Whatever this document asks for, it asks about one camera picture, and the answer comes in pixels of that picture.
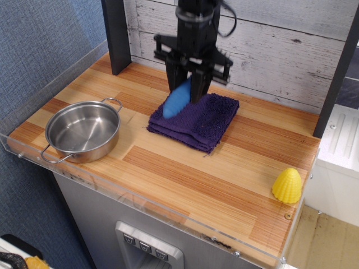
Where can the stainless steel pot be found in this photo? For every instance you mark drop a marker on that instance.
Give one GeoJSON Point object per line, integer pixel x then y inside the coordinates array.
{"type": "Point", "coordinates": [83, 132]}

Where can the purple folded cloth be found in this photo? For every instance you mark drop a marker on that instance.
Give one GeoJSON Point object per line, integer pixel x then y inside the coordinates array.
{"type": "Point", "coordinates": [200, 126]}

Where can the silver dispenser button panel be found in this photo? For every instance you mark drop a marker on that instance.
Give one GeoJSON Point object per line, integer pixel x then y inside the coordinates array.
{"type": "Point", "coordinates": [142, 250]}

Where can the yellow plastic corn piece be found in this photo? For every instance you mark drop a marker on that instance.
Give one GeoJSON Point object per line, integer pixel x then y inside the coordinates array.
{"type": "Point", "coordinates": [288, 186]}

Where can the dark right upright post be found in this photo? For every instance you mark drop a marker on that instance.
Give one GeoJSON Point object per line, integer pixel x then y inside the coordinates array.
{"type": "Point", "coordinates": [339, 75]}

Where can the white ribbed appliance top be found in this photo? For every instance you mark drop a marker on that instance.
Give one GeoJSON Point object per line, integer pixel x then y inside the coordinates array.
{"type": "Point", "coordinates": [339, 143]}

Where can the clear acrylic guard rail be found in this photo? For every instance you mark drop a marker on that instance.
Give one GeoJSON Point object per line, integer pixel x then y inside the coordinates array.
{"type": "Point", "coordinates": [209, 232]}

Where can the dark upright post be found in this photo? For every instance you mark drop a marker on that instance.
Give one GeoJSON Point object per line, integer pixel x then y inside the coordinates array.
{"type": "Point", "coordinates": [339, 75]}
{"type": "Point", "coordinates": [117, 34]}

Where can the blue handled metal fork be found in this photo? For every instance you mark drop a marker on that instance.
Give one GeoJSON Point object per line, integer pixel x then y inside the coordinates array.
{"type": "Point", "coordinates": [181, 96]}

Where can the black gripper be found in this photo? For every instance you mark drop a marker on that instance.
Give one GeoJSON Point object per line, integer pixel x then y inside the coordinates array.
{"type": "Point", "coordinates": [193, 39]}

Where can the yellow object bottom left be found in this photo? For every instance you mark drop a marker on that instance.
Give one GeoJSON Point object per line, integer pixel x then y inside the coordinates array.
{"type": "Point", "coordinates": [36, 263]}

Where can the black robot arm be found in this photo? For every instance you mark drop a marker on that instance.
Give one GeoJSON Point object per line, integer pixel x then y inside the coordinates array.
{"type": "Point", "coordinates": [199, 11]}

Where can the dark left upright post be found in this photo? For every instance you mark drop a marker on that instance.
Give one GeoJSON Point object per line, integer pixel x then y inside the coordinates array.
{"type": "Point", "coordinates": [117, 34]}

